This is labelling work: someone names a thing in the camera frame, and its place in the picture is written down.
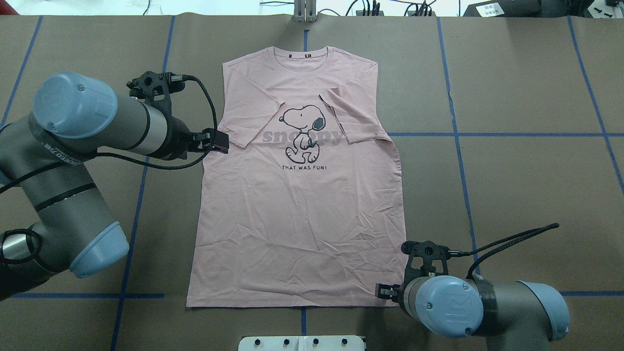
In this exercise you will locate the pink Snoopy t-shirt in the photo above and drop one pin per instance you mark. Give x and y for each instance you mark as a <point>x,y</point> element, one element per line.
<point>306,208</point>

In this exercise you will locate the black box with label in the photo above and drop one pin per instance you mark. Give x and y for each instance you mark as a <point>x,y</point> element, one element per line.
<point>504,8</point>

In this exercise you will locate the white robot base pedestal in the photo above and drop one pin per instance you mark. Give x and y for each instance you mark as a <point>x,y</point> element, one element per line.
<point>304,343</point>

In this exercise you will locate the aluminium frame post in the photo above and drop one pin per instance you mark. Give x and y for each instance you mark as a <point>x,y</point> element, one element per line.
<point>305,11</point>

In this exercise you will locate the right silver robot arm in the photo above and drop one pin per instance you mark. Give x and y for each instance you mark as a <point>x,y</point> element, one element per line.
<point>511,316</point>

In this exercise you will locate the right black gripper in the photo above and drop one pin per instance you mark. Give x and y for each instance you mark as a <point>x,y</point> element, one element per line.
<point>388,292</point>

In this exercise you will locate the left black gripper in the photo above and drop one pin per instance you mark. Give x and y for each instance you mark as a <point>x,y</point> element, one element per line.
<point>176,139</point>

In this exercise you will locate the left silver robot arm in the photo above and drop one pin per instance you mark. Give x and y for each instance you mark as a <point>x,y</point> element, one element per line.
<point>44,153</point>

